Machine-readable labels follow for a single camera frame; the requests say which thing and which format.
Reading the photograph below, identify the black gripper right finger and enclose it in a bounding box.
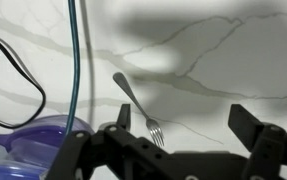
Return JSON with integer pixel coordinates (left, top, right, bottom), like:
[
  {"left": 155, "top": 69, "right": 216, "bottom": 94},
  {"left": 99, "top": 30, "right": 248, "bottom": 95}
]
[{"left": 227, "top": 103, "right": 287, "bottom": 180}]

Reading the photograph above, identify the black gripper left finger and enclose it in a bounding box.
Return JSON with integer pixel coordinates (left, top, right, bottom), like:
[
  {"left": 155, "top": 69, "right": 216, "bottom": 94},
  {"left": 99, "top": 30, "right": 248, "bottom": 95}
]
[{"left": 97, "top": 103, "right": 141, "bottom": 143}]

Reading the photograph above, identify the metal fork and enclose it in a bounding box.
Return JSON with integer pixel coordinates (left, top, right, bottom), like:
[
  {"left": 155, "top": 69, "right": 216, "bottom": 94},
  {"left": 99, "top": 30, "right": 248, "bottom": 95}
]
[{"left": 113, "top": 72, "right": 164, "bottom": 147}]

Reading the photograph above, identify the black coffee maker cord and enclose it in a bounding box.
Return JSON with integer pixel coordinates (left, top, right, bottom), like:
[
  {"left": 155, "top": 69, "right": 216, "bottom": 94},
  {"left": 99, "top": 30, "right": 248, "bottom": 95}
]
[{"left": 0, "top": 33, "right": 47, "bottom": 130}]

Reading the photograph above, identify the purple plastic container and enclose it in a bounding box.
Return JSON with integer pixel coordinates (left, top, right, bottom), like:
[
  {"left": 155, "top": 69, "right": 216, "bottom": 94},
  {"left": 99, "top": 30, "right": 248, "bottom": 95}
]
[{"left": 0, "top": 114, "right": 96, "bottom": 180}]

